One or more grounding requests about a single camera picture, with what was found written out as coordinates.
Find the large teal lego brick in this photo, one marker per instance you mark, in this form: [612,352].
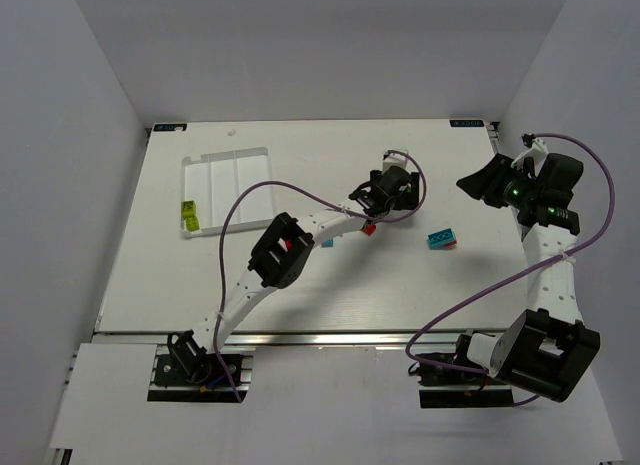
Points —
[437,240]

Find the red sloped lego brick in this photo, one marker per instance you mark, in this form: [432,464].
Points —
[369,229]

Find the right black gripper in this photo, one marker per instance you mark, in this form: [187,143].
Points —
[489,180]

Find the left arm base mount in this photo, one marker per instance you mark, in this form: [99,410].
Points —
[184,372]

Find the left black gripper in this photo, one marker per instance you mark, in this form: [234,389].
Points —
[373,198]

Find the blue corner label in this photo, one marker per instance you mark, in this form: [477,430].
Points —
[169,127]
[466,123]

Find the right blue corner label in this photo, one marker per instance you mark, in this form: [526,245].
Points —
[466,123]

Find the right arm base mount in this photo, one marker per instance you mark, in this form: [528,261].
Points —
[444,388]

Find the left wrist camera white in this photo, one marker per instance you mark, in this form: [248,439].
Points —
[396,158]

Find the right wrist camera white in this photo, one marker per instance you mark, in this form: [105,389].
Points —
[535,153]

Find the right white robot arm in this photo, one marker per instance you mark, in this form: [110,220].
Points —
[548,348]

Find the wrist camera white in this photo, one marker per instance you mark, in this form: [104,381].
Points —
[396,158]
[535,153]

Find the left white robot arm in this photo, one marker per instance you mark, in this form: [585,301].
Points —
[279,256]

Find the white divided sorting tray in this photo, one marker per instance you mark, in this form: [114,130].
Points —
[214,181]

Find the left blue corner label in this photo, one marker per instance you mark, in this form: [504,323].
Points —
[169,127]

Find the lime lego brick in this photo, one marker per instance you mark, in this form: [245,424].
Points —
[192,224]
[188,209]

